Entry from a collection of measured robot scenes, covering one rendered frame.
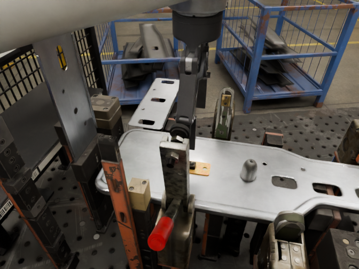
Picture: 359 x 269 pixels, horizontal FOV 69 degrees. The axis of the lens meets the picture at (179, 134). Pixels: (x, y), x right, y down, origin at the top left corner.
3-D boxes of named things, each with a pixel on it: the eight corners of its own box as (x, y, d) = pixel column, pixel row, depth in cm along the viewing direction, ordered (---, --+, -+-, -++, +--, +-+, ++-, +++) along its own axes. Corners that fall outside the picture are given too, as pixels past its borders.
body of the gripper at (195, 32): (220, 18, 35) (215, 81, 40) (225, 4, 41) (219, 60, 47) (165, 15, 36) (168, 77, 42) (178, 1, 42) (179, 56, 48)
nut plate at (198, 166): (211, 164, 60) (211, 160, 60) (209, 176, 57) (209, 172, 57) (175, 159, 62) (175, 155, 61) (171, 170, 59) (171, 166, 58)
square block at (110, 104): (134, 181, 95) (119, 95, 72) (126, 198, 89) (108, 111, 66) (113, 177, 97) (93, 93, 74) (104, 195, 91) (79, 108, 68)
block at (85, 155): (119, 202, 88) (103, 133, 69) (104, 234, 79) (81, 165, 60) (111, 200, 89) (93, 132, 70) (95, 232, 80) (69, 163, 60)
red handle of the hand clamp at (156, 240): (192, 195, 45) (173, 239, 30) (190, 206, 46) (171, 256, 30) (168, 190, 46) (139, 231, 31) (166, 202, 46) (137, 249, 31)
